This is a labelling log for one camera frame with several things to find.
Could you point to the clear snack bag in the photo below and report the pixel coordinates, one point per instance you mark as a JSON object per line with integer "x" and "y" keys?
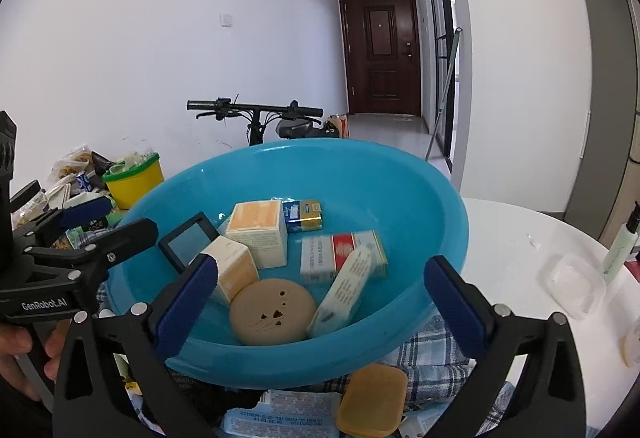
{"x": 72, "y": 162}

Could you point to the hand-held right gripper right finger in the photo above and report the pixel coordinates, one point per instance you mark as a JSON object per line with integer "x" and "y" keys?
{"x": 457, "y": 313}

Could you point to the orange bag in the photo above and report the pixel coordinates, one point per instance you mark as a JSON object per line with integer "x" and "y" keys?
{"x": 340, "y": 126}

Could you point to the pale green bottle black cap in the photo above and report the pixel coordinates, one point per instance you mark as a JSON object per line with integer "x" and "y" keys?
{"x": 620, "y": 248}

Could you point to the light blue barcode box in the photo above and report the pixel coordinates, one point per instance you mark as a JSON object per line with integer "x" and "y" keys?
{"x": 280, "y": 418}

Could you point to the yellow bucket with green rim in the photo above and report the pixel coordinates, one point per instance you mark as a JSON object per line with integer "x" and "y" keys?
{"x": 135, "y": 188}

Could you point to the dark snack bag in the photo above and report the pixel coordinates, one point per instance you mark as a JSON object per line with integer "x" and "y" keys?
{"x": 102, "y": 161}

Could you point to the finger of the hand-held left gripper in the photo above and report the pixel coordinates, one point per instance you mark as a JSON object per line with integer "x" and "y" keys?
{"x": 85, "y": 213}
{"x": 125, "y": 240}

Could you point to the blue plaid cloth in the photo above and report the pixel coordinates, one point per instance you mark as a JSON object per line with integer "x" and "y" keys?
{"x": 435, "y": 348}

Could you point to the blue plastic basin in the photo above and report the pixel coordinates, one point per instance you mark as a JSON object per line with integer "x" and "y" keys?
{"x": 380, "y": 188}

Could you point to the person's left hand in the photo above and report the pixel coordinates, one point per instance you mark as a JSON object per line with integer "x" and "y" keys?
{"x": 52, "y": 350}

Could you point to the dark brown door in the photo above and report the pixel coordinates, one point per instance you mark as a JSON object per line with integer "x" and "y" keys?
{"x": 380, "y": 47}

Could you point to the blue yellow battery pack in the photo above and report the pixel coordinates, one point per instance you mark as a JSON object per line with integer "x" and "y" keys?
{"x": 302, "y": 216}

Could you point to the black framed small mirror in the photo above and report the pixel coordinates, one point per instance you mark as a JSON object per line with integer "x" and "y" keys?
{"x": 187, "y": 243}

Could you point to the large cream orange box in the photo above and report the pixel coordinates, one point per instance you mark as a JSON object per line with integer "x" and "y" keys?
{"x": 257, "y": 233}

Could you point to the round beige disc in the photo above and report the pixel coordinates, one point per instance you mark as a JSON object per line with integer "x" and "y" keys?
{"x": 272, "y": 310}

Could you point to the small cream orange box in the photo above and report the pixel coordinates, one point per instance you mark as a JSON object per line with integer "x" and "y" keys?
{"x": 235, "y": 268}

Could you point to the red white medicine box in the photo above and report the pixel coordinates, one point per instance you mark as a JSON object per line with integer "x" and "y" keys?
{"x": 320, "y": 258}

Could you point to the green tissue pack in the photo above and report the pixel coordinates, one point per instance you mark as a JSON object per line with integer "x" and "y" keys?
{"x": 95, "y": 227}

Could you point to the black framed glass door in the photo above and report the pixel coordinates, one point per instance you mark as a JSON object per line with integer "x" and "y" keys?
{"x": 440, "y": 42}

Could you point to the white wall switch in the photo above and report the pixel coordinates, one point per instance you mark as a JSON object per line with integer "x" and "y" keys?
{"x": 225, "y": 19}

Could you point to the clear plastic container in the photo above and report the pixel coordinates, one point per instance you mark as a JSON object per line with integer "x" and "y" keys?
{"x": 572, "y": 288}

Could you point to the grey beige refrigerator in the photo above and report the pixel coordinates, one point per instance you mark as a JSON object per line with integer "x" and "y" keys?
{"x": 605, "y": 92}

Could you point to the white desktop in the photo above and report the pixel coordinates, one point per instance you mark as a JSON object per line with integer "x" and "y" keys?
{"x": 515, "y": 243}

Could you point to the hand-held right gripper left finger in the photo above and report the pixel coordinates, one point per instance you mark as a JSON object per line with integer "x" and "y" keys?
{"x": 185, "y": 305}

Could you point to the black bicycle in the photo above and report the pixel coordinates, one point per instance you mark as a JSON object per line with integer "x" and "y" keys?
{"x": 257, "y": 125}

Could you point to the white printed packet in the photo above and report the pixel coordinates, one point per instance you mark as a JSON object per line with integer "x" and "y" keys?
{"x": 345, "y": 293}

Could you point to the mop pole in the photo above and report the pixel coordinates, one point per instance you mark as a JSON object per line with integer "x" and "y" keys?
{"x": 445, "y": 92}

